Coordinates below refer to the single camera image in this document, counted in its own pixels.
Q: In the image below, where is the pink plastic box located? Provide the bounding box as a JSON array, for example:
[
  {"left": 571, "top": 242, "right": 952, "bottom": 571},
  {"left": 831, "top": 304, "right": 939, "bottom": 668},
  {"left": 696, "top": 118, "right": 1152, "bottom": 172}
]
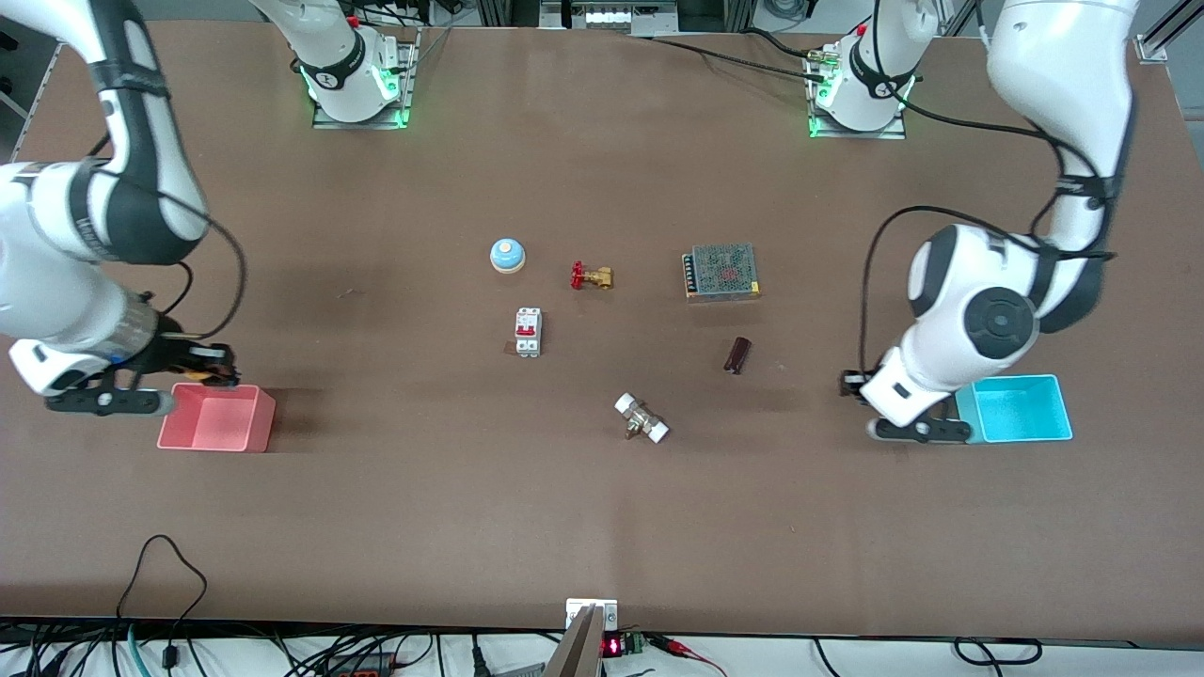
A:
[{"left": 156, "top": 382, "right": 277, "bottom": 454}]

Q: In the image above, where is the cyan plastic box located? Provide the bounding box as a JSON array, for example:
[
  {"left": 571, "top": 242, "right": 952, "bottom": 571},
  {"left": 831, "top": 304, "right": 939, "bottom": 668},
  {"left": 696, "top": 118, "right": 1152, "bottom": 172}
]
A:
[{"left": 954, "top": 373, "right": 1074, "bottom": 446}]

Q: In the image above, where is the metal mesh power supply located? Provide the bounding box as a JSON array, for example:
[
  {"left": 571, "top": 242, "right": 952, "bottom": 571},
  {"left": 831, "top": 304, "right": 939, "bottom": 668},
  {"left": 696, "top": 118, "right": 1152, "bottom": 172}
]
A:
[{"left": 683, "top": 244, "right": 761, "bottom": 302}]

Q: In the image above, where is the metal fitting with white caps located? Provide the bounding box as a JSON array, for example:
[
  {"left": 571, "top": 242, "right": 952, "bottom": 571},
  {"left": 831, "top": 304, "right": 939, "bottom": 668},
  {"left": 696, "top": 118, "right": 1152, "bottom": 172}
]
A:
[{"left": 614, "top": 392, "right": 671, "bottom": 445}]

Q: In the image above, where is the orange connector block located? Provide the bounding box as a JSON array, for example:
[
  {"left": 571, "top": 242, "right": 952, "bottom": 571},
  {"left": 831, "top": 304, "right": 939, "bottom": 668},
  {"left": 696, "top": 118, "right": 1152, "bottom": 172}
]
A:
[{"left": 327, "top": 652, "right": 396, "bottom": 677}]

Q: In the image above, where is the red clip lead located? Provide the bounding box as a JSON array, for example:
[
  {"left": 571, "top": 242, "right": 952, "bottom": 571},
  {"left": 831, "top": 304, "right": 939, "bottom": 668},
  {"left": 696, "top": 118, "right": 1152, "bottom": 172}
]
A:
[{"left": 649, "top": 636, "right": 727, "bottom": 677}]

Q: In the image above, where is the grey metal bar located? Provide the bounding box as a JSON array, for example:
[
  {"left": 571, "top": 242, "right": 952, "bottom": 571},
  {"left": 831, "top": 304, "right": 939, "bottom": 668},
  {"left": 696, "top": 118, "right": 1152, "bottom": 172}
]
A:
[{"left": 543, "top": 605, "right": 605, "bottom": 677}]

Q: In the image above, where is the grey device with white label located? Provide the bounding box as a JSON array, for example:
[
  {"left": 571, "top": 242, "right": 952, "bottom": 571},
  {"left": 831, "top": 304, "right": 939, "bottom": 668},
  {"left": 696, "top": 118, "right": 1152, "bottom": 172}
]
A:
[{"left": 541, "top": 0, "right": 678, "bottom": 34}]

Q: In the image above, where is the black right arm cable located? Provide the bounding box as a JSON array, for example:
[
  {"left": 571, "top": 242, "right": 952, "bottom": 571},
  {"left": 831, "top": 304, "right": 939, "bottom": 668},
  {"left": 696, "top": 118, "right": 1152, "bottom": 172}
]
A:
[{"left": 89, "top": 132, "right": 248, "bottom": 344}]

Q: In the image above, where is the thin black looped table cable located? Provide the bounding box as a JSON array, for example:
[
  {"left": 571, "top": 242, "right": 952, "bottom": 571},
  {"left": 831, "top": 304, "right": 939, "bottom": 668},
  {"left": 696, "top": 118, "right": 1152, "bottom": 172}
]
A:
[{"left": 116, "top": 534, "right": 209, "bottom": 670}]

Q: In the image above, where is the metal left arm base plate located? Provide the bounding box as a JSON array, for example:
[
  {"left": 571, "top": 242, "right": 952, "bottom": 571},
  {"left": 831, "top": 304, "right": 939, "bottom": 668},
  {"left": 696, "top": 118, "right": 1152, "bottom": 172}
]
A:
[{"left": 809, "top": 45, "right": 907, "bottom": 141}]

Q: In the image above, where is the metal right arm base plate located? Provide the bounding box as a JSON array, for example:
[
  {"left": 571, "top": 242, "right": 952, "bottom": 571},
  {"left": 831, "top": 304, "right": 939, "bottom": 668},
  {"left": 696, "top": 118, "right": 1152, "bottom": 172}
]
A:
[{"left": 312, "top": 26, "right": 416, "bottom": 131}]

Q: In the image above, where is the black cable to arm base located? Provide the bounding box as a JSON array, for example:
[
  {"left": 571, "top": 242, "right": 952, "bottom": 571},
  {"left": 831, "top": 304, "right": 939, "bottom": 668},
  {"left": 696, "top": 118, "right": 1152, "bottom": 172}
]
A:
[{"left": 647, "top": 31, "right": 831, "bottom": 84}]

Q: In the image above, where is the white table edge bracket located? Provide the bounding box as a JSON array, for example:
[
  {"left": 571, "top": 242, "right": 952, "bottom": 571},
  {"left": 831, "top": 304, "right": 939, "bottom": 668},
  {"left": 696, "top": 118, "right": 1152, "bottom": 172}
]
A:
[{"left": 565, "top": 598, "right": 619, "bottom": 631}]

